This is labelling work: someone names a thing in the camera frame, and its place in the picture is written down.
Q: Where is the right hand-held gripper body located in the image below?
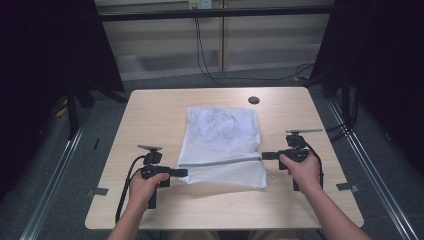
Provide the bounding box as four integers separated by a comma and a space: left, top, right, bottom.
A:
278, 128, 325, 192

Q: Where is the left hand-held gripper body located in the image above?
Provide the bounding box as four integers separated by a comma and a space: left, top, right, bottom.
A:
136, 144, 172, 210

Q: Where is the white mesh laundry bag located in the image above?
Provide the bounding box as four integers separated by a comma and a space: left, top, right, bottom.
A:
176, 105, 270, 190

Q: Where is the person's left hand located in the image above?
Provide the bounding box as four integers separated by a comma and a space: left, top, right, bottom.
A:
127, 171, 170, 210

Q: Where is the person's right hand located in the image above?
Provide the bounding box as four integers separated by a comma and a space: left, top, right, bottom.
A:
278, 152, 323, 195

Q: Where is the grey tape strip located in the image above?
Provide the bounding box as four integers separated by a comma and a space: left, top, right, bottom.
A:
335, 182, 361, 194
85, 187, 110, 198

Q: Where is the white garment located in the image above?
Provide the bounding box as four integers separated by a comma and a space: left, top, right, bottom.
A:
189, 106, 257, 145

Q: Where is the black metal stand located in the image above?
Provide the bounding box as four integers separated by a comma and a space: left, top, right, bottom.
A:
64, 79, 128, 141
301, 64, 355, 131

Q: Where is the dark curtain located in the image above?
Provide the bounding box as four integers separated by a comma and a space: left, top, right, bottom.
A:
0, 0, 126, 205
311, 0, 424, 175

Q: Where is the black horizontal bar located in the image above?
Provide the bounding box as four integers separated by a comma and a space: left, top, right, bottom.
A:
97, 5, 335, 23

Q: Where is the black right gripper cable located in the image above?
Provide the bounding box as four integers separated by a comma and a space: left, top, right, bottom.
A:
300, 139, 325, 190

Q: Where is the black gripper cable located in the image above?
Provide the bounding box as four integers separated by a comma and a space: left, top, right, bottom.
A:
300, 139, 325, 190
114, 154, 148, 225

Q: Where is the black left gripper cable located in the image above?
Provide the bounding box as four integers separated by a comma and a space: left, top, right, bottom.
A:
114, 154, 148, 225

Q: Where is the black cable bundle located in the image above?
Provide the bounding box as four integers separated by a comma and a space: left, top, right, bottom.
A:
324, 89, 360, 144

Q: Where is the metal floor rail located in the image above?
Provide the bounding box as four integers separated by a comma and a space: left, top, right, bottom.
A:
325, 97, 420, 240
18, 109, 92, 240

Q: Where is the yellow cable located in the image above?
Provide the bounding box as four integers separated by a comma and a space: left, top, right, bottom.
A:
52, 95, 70, 119

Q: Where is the black floor cable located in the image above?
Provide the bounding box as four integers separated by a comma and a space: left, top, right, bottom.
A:
195, 17, 231, 88
193, 16, 316, 89

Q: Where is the white wall outlet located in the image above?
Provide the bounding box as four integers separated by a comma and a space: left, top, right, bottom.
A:
187, 0, 214, 10

